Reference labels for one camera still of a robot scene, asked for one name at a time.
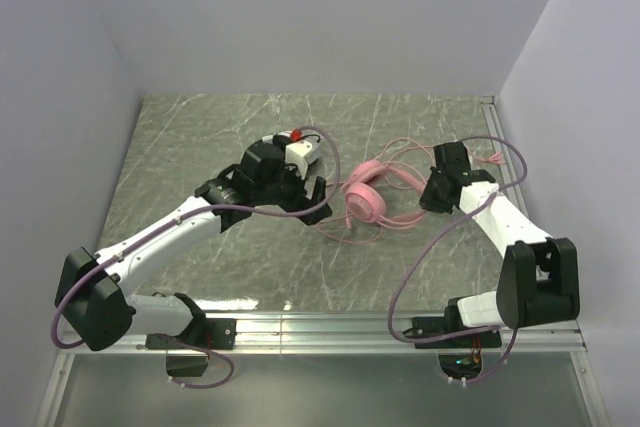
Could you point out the aluminium right side rail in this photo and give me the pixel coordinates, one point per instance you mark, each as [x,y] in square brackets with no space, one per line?
[510,197]

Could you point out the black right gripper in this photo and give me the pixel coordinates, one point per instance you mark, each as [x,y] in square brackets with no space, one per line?
[439,189]

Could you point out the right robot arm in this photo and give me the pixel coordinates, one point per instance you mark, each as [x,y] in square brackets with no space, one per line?
[538,282]

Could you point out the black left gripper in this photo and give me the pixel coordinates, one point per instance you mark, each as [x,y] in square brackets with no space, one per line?
[298,195]

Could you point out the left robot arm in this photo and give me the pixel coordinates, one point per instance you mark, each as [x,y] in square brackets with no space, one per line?
[97,294]

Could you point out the aluminium rail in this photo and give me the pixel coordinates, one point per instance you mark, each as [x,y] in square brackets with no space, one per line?
[356,333]
[510,197]

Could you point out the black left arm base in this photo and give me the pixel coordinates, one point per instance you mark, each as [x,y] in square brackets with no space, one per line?
[190,354]

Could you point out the aluminium front rail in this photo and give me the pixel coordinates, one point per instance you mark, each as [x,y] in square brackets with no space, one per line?
[356,333]

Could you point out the white and black headphones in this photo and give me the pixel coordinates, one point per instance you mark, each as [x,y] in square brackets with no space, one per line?
[278,140]

